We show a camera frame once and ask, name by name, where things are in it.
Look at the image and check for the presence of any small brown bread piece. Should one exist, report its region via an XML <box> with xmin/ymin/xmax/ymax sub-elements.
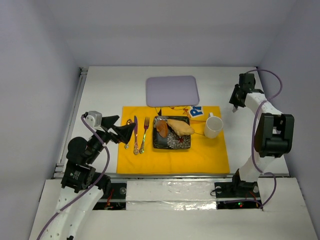
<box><xmin>155</xmin><ymin>120</ymin><xmax>169</xmax><ymax>138</ymax></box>

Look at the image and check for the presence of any large yellow bread piece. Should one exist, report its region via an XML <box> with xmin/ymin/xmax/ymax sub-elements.
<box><xmin>167</xmin><ymin>119</ymin><xmax>195</xmax><ymax>137</ymax></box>

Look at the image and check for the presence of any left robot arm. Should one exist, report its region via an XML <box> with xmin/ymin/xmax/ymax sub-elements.
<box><xmin>37</xmin><ymin>111</ymin><xmax>136</xmax><ymax>240</ymax></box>

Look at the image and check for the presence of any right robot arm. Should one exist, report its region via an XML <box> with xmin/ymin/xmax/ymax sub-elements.
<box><xmin>213</xmin><ymin>70</ymin><xmax>295</xmax><ymax>201</ymax></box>

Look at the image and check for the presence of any iridescent spoon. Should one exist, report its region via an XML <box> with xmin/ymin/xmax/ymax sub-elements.
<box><xmin>124</xmin><ymin>119</ymin><xmax>133</xmax><ymax>150</ymax></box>

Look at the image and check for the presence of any iridescent purple knife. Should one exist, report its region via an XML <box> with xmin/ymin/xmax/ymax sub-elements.
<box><xmin>133</xmin><ymin>115</ymin><xmax>139</xmax><ymax>155</ymax></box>

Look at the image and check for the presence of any iridescent fork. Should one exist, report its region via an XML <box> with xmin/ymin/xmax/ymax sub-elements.
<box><xmin>139</xmin><ymin>117</ymin><xmax>150</xmax><ymax>154</ymax></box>

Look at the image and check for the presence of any white mug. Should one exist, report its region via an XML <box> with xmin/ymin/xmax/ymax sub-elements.
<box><xmin>204</xmin><ymin>112</ymin><xmax>224</xmax><ymax>139</ymax></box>

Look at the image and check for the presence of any black floral square plate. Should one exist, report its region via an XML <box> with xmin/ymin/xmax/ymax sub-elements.
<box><xmin>152</xmin><ymin>116</ymin><xmax>191</xmax><ymax>150</ymax></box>

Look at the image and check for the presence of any lilac plastic tray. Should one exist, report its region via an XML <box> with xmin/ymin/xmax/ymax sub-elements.
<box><xmin>145</xmin><ymin>75</ymin><xmax>200</xmax><ymax>107</ymax></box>

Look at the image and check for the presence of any yellow cloth placemat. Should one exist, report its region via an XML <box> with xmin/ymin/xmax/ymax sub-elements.
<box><xmin>116</xmin><ymin>106</ymin><xmax>230</xmax><ymax>175</ymax></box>

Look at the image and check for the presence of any foil covered front block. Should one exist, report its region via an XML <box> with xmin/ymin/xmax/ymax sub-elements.
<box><xmin>125</xmin><ymin>180</ymin><xmax>217</xmax><ymax>211</ymax></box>

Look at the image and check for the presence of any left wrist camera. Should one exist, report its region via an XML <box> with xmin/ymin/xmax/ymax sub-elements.
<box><xmin>84</xmin><ymin>111</ymin><xmax>103</xmax><ymax>128</ymax></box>

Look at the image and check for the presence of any aluminium front rail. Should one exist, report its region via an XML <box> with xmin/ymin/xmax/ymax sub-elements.
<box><xmin>106</xmin><ymin>173</ymin><xmax>234</xmax><ymax>180</ymax></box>

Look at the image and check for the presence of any aluminium side rail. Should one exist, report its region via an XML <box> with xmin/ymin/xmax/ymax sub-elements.
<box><xmin>51</xmin><ymin>67</ymin><xmax>89</xmax><ymax>179</ymax></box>

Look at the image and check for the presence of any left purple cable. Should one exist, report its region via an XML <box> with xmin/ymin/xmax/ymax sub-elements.
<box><xmin>36</xmin><ymin>114</ymin><xmax>111</xmax><ymax>240</ymax></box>

